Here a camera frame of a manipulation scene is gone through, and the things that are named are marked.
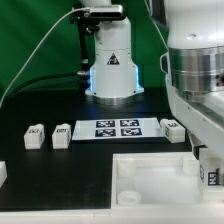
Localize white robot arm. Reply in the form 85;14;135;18
82;0;224;156

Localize white block left edge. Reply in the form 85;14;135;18
0;161;7;188

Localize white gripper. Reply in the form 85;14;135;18
164;53;224;158

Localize white front table rail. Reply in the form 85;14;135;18
0;206;224;224

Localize black cables on table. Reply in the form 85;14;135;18
9;73;88;98

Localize white square table top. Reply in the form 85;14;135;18
111;152;224;208

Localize white camera cable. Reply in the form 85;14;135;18
0;7;90;108

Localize black camera on stand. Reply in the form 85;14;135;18
87;5;123;20

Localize white marker sheet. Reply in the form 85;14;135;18
72;118;163;140

